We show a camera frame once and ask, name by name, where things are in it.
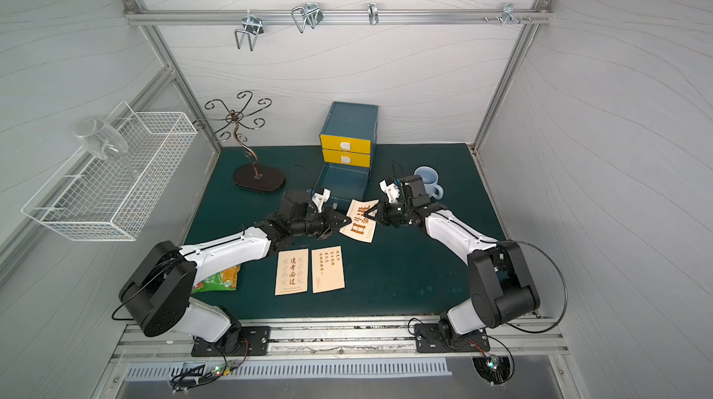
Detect beige postcard red characters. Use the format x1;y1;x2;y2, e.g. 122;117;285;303
340;200;378;243

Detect beige postcard with calligraphy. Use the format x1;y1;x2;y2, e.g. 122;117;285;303
275;249;309;296

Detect teal drawer cabinet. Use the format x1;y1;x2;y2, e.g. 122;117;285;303
319;101;379;164

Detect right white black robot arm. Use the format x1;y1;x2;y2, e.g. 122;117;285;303
365;202;540;337

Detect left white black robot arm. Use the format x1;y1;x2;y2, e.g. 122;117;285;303
118;205;351;343

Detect light blue mug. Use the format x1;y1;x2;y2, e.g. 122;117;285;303
414;166;445;200

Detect green mat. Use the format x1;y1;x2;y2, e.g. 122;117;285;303
187;144;504;321

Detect brown metal jewelry stand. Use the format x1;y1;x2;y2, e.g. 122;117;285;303
193;90;286;193

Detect green red snack packet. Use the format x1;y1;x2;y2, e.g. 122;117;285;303
192;265;241;294

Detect right controller board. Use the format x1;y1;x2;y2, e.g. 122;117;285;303
469;339;515;388

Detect white vent strip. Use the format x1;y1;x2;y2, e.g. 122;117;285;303
124;357;452;382

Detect small metal clip hook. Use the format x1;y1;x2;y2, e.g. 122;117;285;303
367;3;379;26

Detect metal double hook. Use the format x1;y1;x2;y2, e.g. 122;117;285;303
234;14;265;51

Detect clear glass cup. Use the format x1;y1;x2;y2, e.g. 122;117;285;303
74;118;129;160

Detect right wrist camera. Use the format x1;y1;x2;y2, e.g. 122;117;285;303
379;174;430;205

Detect aluminium front rail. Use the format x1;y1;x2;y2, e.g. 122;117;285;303
111;315;570;363

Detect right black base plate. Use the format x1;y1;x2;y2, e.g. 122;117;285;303
413;321;490;354

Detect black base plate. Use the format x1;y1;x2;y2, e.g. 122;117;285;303
191;326;271;357
413;321;490;354

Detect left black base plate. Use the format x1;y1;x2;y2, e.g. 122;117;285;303
191;326;271;357

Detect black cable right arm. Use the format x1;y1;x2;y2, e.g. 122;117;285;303
503;239;569;335

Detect white wire basket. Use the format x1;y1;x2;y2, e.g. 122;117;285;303
22;101;197;241

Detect left controller board wires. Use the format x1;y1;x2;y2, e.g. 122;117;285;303
169;337;251;395

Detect metal wire hook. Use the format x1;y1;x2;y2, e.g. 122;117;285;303
291;3;324;33

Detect metal bracket hook right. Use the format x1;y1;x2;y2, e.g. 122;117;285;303
483;3;531;25

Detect aluminium crossbar rail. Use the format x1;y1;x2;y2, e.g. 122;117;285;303
124;7;554;27

